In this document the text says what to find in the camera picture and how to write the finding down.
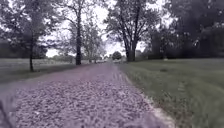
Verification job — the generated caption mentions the row of dark trees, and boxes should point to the row of dark trees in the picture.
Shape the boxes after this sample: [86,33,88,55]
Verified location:
[146,0,224,61]

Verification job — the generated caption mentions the large forked dark tree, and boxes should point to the large forked dark tree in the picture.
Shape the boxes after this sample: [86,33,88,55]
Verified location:
[103,0,161,63]

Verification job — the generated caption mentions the thin-trunked leafy tree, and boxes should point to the thin-trunked leafy tree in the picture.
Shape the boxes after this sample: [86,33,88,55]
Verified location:
[0,0,64,73]

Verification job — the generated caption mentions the small round dark tree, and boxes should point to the small round dark tree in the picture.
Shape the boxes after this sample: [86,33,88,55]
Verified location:
[111,50,123,61]

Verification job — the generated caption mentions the dark tree line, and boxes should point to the dark tree line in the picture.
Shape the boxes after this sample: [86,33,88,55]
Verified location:
[0,39,48,60]

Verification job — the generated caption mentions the leaf-strewn grey asphalt path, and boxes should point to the leaf-strewn grey asphalt path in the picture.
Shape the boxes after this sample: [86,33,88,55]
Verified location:
[0,62,178,128]

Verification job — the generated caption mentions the wide green grass verge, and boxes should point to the wide green grass verge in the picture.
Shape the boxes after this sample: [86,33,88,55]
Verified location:
[116,59,224,128]

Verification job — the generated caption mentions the grass field with dark edge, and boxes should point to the grass field with dark edge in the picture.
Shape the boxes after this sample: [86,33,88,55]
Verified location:
[0,58,101,84]

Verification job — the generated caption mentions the tall tree with dark trunk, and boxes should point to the tall tree with dark trunk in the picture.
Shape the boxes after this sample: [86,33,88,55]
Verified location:
[56,0,101,66]

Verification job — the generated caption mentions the small sparse leafy tree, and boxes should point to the small sparse leafy tree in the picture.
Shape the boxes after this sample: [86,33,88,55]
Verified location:
[81,19,106,64]

